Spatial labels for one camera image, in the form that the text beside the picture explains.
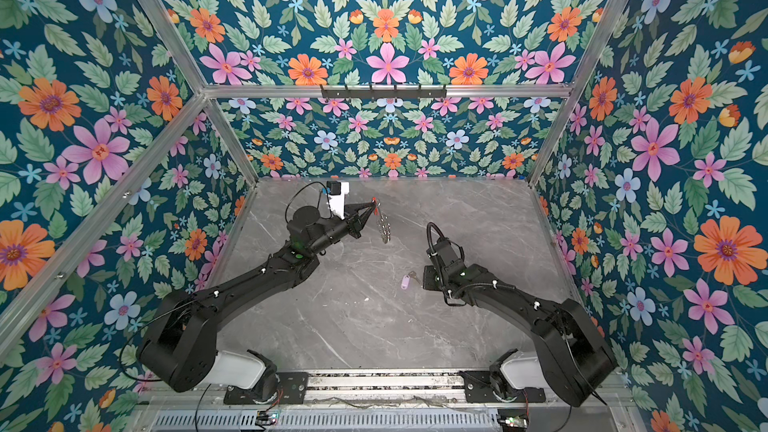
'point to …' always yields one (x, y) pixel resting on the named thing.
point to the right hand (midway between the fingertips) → (427, 275)
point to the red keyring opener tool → (374, 199)
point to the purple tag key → (405, 283)
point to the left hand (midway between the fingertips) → (377, 198)
